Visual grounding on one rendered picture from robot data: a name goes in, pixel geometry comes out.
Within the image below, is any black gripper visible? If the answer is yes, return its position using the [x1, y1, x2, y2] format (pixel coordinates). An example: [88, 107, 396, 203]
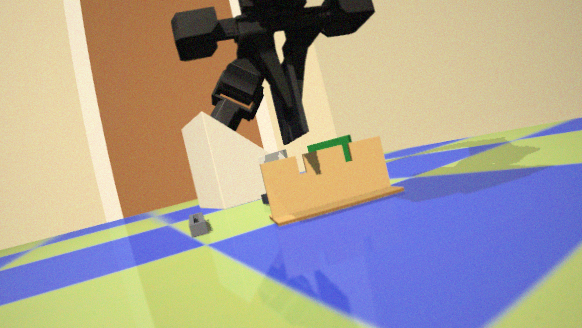
[171, 0, 376, 111]

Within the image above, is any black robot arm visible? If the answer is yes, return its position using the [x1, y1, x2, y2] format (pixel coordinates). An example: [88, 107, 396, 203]
[210, 0, 264, 131]

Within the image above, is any green board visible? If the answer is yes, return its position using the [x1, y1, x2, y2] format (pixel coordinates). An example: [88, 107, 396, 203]
[307, 134, 352, 162]

